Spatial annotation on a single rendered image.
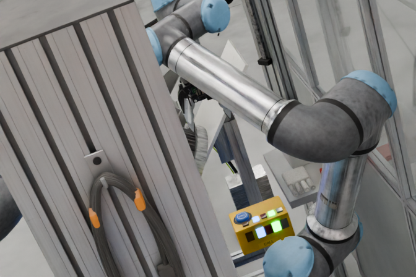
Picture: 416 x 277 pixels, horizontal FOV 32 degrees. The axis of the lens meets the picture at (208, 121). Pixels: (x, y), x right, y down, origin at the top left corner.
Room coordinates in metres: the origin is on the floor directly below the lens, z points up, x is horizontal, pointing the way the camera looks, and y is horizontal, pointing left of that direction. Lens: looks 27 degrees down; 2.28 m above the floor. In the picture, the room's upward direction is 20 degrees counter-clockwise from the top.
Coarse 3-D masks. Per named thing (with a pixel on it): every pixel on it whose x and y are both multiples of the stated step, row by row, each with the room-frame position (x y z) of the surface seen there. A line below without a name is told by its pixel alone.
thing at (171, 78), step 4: (168, 72) 2.06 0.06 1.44; (172, 72) 2.10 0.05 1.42; (164, 76) 2.04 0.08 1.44; (168, 76) 2.08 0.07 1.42; (172, 76) 2.11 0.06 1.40; (176, 76) 2.14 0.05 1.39; (168, 80) 2.11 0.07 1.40; (172, 80) 2.13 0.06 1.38; (176, 80) 2.16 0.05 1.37; (168, 84) 2.12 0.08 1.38; (172, 84) 2.14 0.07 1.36; (168, 88) 2.14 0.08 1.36; (172, 88) 2.16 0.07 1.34
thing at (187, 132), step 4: (184, 128) 2.21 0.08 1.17; (184, 132) 2.16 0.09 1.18; (188, 132) 2.18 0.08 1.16; (192, 132) 2.18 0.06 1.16; (188, 136) 2.15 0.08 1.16; (192, 136) 2.16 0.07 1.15; (188, 140) 2.13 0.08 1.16; (192, 140) 2.13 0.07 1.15; (192, 144) 2.12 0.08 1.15; (192, 148) 2.11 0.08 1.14; (192, 152) 2.11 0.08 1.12
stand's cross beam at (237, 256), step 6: (234, 252) 2.24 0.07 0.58; (240, 252) 2.23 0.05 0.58; (252, 252) 2.20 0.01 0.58; (258, 252) 2.20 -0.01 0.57; (264, 252) 2.21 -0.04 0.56; (234, 258) 2.20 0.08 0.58; (240, 258) 2.20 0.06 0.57; (246, 258) 2.21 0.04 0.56; (252, 258) 2.20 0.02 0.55; (258, 258) 2.20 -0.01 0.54; (234, 264) 2.20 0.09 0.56; (240, 264) 2.20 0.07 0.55
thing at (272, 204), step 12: (264, 204) 1.76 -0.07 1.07; (276, 204) 1.74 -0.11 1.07; (252, 216) 1.72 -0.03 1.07; (276, 216) 1.68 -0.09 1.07; (288, 216) 1.68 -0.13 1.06; (240, 228) 1.68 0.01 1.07; (252, 228) 1.68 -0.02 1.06; (288, 228) 1.68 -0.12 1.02; (240, 240) 1.68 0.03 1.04; (264, 240) 1.68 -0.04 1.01; (276, 240) 1.68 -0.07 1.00
